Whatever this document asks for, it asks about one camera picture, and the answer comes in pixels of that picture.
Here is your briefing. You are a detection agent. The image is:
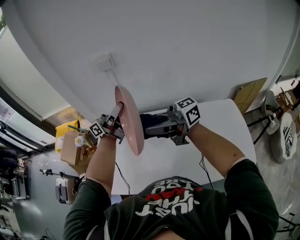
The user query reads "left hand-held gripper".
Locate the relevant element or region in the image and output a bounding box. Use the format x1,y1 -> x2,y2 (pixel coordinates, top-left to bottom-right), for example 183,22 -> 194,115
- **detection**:
88,102 -> 125,145

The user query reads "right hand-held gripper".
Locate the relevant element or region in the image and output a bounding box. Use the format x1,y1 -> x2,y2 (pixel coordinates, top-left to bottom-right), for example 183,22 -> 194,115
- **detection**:
144,96 -> 201,146

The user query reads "dark cloth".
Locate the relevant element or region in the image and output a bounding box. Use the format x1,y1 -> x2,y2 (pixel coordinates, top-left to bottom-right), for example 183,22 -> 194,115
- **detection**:
139,113 -> 169,141

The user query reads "big pink plate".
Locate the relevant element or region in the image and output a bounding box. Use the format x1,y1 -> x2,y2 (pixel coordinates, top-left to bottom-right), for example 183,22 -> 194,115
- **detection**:
114,85 -> 145,157

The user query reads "person's left forearm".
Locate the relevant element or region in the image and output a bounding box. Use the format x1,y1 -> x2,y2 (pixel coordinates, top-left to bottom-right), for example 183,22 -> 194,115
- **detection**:
84,135 -> 118,199

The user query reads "person's right forearm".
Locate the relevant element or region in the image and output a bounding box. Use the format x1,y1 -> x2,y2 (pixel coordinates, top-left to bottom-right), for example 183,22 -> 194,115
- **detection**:
187,121 -> 247,180

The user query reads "yellow bin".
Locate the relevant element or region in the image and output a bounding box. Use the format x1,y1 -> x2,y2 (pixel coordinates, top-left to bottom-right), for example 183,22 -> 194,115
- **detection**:
55,119 -> 80,154

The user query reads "open cardboard box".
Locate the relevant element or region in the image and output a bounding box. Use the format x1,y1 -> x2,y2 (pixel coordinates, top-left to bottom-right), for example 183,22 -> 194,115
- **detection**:
60,130 -> 86,166

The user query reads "black printed bag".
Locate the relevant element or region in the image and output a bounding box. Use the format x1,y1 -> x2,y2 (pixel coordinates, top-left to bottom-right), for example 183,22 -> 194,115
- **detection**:
74,175 -> 86,195

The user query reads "flat cardboard sheet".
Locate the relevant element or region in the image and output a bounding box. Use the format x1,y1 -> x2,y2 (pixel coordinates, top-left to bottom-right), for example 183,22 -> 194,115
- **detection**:
233,77 -> 268,115

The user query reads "black tripod stand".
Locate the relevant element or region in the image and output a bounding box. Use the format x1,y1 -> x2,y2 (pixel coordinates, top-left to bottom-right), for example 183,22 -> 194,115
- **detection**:
39,168 -> 82,181

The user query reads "silver suitcase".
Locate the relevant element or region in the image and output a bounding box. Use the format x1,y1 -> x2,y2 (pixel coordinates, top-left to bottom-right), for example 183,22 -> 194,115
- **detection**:
55,177 -> 80,205

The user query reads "person's torso in dark shirt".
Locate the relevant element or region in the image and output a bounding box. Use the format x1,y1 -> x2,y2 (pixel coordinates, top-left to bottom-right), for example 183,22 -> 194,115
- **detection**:
63,158 -> 279,240

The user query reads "grey shell chair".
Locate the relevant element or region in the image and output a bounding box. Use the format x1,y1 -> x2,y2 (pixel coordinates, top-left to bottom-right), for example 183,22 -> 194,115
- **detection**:
247,90 -> 283,145

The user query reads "white seat with black print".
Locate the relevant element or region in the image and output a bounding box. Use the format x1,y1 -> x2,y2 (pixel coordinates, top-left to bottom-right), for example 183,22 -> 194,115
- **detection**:
269,112 -> 298,164

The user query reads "teal handled spatula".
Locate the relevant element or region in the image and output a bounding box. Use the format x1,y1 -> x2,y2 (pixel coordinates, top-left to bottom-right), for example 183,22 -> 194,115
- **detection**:
67,125 -> 89,133

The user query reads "white wall switch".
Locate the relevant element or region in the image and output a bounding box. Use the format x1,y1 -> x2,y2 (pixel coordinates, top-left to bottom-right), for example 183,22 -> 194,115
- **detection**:
97,53 -> 116,73

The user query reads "black window frame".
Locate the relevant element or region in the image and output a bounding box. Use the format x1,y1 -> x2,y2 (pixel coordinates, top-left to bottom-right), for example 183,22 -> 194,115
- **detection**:
0,82 -> 57,153

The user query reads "wooden folding frame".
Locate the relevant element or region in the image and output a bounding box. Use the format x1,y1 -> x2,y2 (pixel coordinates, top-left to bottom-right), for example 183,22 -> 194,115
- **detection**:
277,86 -> 300,111

